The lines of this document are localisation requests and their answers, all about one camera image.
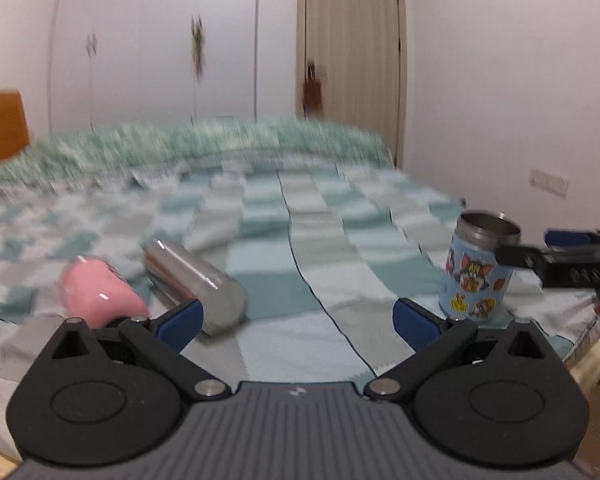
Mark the white wall socket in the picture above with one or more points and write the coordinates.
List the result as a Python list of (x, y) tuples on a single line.
[(549, 181)]

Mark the green flower wardrobe sticker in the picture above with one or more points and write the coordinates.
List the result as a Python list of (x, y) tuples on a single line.
[(197, 45)]

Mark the small grey wardrobe sticker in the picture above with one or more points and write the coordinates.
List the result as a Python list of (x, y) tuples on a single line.
[(91, 44)]

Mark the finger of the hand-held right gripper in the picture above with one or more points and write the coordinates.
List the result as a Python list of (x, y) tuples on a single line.
[(519, 256), (570, 238)]

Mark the yellow mattress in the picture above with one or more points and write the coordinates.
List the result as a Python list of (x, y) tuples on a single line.
[(587, 364)]

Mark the stainless steel cup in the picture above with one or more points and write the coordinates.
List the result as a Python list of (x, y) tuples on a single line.
[(194, 285)]

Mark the brown hanging door ornament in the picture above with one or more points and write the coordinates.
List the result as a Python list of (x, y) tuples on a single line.
[(312, 91)]

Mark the white wardrobe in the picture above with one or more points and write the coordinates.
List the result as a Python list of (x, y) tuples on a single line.
[(150, 45)]

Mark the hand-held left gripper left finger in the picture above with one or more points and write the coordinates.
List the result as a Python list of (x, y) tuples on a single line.
[(181, 324)]

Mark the wooden headboard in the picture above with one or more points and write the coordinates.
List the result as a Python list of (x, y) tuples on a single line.
[(1, 127)]

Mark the pink cup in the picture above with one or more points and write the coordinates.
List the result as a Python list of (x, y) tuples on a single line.
[(100, 291)]

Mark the beige door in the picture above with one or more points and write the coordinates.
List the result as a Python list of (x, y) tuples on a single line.
[(352, 35)]

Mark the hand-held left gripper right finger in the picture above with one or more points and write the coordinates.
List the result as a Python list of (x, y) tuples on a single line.
[(416, 324)]

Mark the green patterned folded quilt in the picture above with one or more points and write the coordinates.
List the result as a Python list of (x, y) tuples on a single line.
[(190, 142)]

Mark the blue cartoon print cup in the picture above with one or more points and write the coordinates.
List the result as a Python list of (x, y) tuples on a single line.
[(476, 280)]

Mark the green checked blanket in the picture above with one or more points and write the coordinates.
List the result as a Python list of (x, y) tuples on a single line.
[(300, 260)]

